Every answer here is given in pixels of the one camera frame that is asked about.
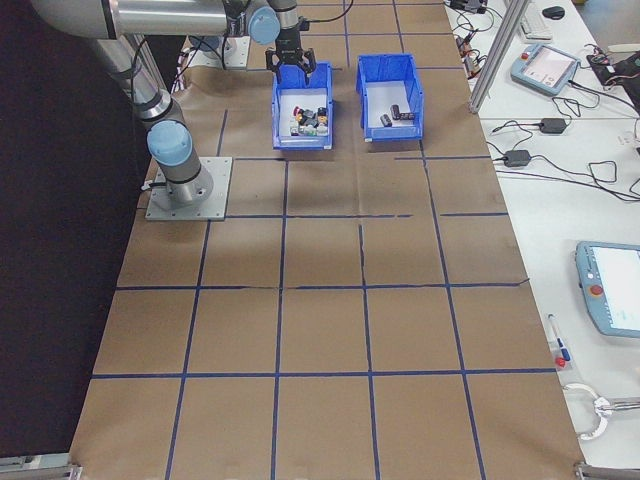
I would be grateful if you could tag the blue plastic switch bin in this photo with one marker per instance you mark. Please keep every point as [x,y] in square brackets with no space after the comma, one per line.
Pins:
[302,143]

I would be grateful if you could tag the blue plastic battery bin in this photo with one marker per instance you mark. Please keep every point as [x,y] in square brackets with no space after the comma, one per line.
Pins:
[395,133]

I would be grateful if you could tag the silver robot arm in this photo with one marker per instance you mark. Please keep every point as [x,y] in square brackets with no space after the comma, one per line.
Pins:
[165,17]

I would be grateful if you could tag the white foam liner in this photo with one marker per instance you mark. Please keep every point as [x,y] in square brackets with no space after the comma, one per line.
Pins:
[300,95]
[385,95]

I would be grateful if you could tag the black electronic device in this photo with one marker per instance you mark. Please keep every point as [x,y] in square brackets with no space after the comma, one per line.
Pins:
[470,5]

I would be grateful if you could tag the black power adapter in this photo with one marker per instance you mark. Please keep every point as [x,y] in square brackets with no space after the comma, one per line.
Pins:
[517,158]
[553,126]

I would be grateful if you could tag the white computer keyboard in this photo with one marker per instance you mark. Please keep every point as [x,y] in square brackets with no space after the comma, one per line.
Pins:
[536,22]

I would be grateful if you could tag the light blue teach pendant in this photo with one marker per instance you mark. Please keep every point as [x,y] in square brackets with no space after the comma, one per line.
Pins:
[545,67]
[600,300]

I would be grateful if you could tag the black computer mouse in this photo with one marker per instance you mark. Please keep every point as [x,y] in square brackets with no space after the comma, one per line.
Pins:
[553,12]

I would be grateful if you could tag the black electronics board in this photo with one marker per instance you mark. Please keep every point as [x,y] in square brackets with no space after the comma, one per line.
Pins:
[607,65]

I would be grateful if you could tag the white marker blue cap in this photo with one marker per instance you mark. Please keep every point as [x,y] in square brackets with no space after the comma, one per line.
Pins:
[555,330]

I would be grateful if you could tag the white square base plate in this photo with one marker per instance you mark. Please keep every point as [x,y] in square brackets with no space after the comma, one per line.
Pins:
[220,200]
[242,54]

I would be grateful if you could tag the aluminium frame post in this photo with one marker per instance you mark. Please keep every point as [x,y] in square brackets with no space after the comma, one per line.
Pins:
[154,72]

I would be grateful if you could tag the aluminium profile post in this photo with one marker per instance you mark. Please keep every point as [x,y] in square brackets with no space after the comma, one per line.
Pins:
[500,50]

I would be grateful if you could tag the black frame cover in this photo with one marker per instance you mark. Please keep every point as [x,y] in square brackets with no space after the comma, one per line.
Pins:
[50,200]

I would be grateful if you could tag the aluminium frame corner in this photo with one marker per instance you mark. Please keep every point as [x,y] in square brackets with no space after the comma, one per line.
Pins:
[40,470]
[600,472]

